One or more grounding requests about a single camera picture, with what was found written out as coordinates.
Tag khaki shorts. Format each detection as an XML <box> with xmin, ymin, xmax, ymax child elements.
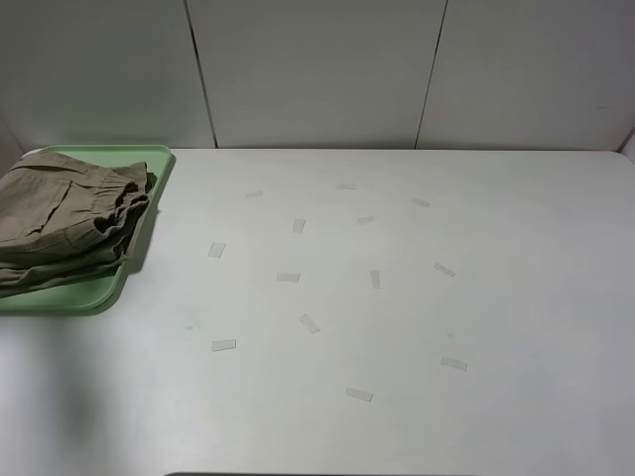
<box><xmin>1</xmin><ymin>151</ymin><xmax>154</xmax><ymax>298</ymax></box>

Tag green plastic tray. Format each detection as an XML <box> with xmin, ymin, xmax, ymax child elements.
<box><xmin>1</xmin><ymin>145</ymin><xmax>176</xmax><ymax>315</ymax></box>

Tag clear tape strip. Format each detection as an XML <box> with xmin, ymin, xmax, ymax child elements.
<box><xmin>345</xmin><ymin>387</ymin><xmax>373</xmax><ymax>403</ymax></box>
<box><xmin>441</xmin><ymin>356</ymin><xmax>467</xmax><ymax>372</ymax></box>
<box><xmin>293</xmin><ymin>218</ymin><xmax>306</xmax><ymax>234</ymax></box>
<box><xmin>207</xmin><ymin>242</ymin><xmax>226</xmax><ymax>259</ymax></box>
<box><xmin>299</xmin><ymin>313</ymin><xmax>320</xmax><ymax>334</ymax></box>
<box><xmin>211</xmin><ymin>339</ymin><xmax>236</xmax><ymax>352</ymax></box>

